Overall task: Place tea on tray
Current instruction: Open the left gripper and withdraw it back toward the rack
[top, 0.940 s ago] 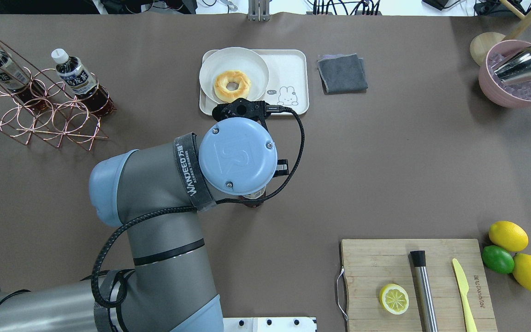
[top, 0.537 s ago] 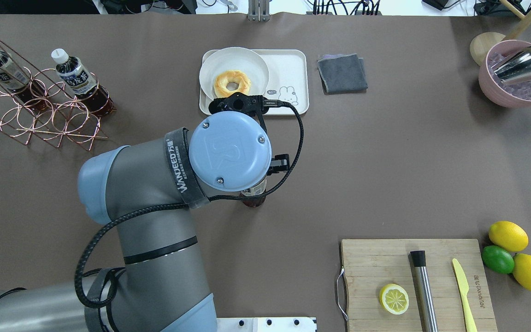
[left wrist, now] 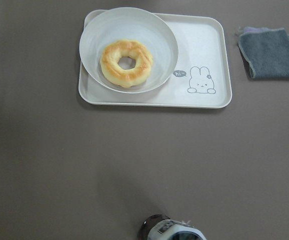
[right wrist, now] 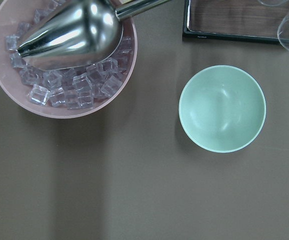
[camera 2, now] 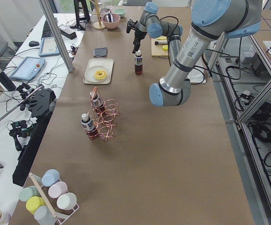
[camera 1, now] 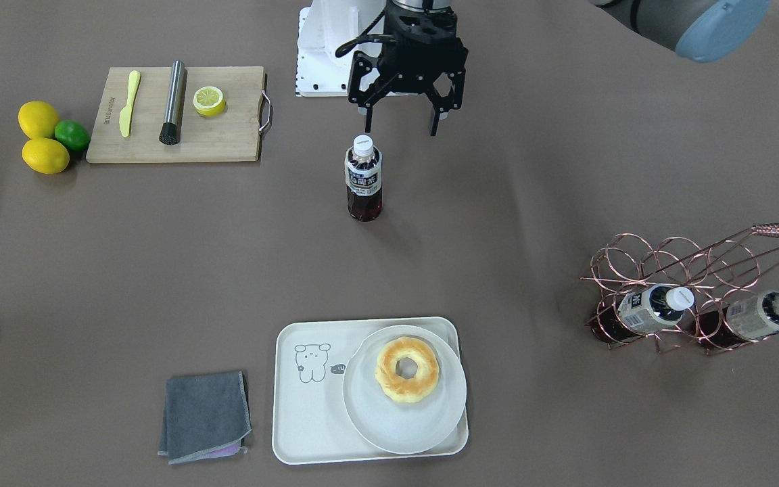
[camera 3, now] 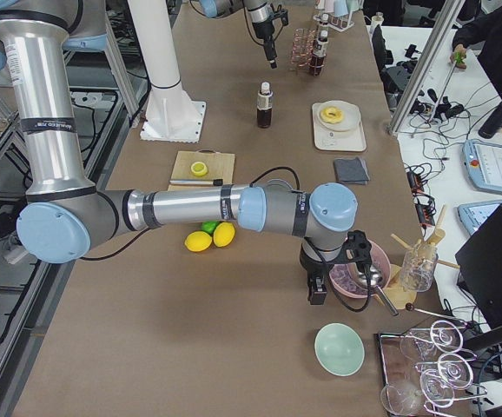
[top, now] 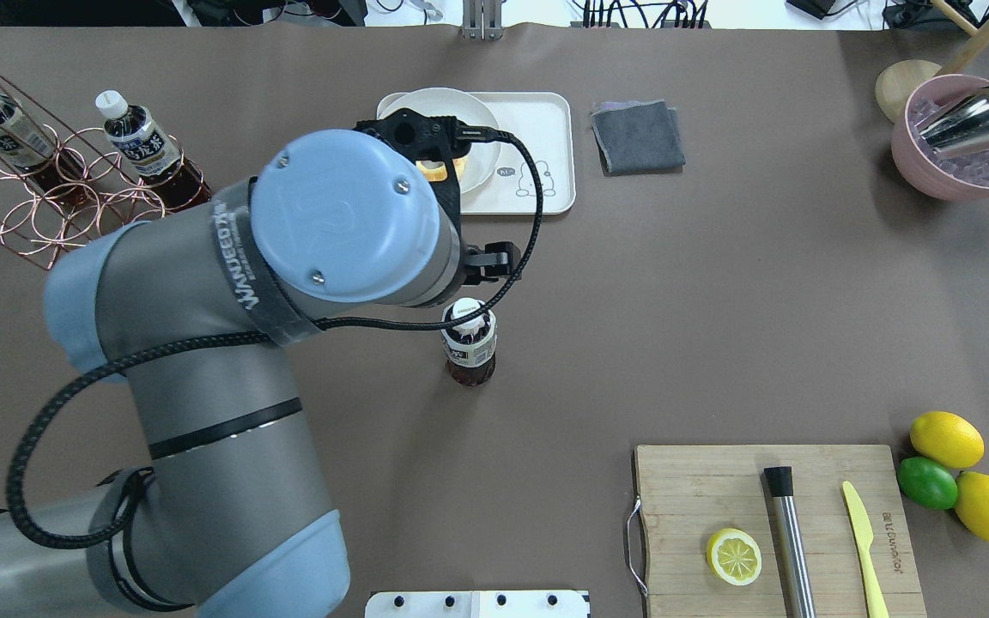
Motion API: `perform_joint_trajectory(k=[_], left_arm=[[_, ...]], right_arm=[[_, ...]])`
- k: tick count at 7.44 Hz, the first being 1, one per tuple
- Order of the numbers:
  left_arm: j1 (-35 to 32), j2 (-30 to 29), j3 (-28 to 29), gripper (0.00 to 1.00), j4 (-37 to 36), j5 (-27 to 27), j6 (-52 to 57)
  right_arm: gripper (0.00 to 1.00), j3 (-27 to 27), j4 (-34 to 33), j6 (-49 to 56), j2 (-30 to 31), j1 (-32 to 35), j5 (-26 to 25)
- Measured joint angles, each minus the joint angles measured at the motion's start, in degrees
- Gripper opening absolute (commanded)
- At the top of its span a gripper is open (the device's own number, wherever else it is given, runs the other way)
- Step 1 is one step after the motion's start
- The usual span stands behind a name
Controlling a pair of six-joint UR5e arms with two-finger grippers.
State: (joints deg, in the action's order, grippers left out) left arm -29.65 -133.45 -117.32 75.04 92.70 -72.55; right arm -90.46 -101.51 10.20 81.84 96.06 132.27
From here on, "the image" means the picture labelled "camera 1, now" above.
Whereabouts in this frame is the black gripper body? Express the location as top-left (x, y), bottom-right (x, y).
top-left (348, 10), bottom-right (468, 113)

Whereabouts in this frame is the tea bottle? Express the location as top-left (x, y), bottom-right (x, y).
top-left (344, 135), bottom-right (383, 222)
top-left (698, 290), bottom-right (779, 350)
top-left (588, 284), bottom-right (694, 344)

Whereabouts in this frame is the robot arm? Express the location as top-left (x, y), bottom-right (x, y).
top-left (335, 1), bottom-right (769, 135)

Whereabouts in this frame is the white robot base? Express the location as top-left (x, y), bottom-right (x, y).
top-left (295, 1), bottom-right (389, 97)

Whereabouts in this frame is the cream rabbit tray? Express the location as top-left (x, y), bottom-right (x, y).
top-left (272, 317), bottom-right (468, 465)

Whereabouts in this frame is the wooden cutting board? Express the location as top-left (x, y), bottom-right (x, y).
top-left (86, 66), bottom-right (266, 164)

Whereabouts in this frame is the half lemon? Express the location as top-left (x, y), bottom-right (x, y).
top-left (192, 86), bottom-right (227, 117)

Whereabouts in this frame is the metal muddler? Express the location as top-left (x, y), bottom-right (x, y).
top-left (158, 60), bottom-right (187, 145)

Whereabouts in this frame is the yellow plastic knife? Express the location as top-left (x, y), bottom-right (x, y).
top-left (118, 69), bottom-right (141, 138)

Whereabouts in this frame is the donut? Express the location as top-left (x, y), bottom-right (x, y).
top-left (375, 336), bottom-right (441, 404)

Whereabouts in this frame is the green lime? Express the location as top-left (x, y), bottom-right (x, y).
top-left (53, 120), bottom-right (91, 152)

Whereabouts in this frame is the white plate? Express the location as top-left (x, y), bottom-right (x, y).
top-left (342, 325), bottom-right (467, 455)

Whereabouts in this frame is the lower yellow lemon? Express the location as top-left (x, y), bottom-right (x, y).
top-left (22, 138), bottom-right (70, 175)

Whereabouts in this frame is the yellow lemon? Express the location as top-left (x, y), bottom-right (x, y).
top-left (22, 138), bottom-right (70, 175)
top-left (18, 101), bottom-right (61, 139)

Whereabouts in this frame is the upper yellow lemon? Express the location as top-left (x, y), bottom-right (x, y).
top-left (18, 101), bottom-right (61, 139)

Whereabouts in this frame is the grey folded cloth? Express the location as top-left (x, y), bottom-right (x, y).
top-left (157, 371), bottom-right (252, 465)

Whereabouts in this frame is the copper wire bottle rack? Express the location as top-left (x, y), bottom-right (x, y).
top-left (584, 224), bottom-right (779, 355)

